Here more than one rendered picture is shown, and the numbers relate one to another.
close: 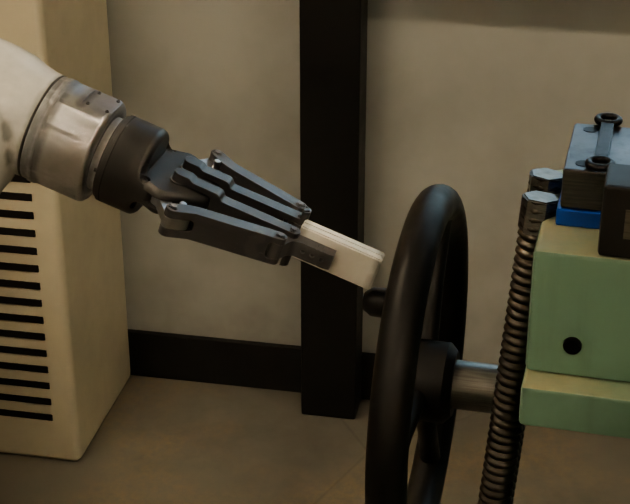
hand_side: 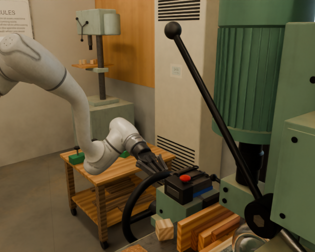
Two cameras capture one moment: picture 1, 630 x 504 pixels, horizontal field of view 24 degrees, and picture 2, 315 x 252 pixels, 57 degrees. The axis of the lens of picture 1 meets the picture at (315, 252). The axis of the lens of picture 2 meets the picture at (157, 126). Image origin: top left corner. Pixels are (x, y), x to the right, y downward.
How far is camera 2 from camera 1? 0.67 m
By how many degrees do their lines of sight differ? 37
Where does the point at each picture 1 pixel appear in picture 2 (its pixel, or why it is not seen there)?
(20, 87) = (126, 133)
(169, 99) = not seen: hidden behind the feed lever
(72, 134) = (130, 143)
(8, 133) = (122, 140)
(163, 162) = (146, 153)
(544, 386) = (154, 217)
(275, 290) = not seen: hidden behind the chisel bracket
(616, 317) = (167, 208)
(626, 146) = (189, 173)
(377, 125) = not seen: hidden behind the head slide
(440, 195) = (162, 172)
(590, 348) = (164, 213)
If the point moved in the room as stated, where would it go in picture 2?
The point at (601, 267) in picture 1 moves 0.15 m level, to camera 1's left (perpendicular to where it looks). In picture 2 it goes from (164, 196) to (127, 180)
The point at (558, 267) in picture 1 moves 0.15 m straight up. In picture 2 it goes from (158, 193) to (159, 146)
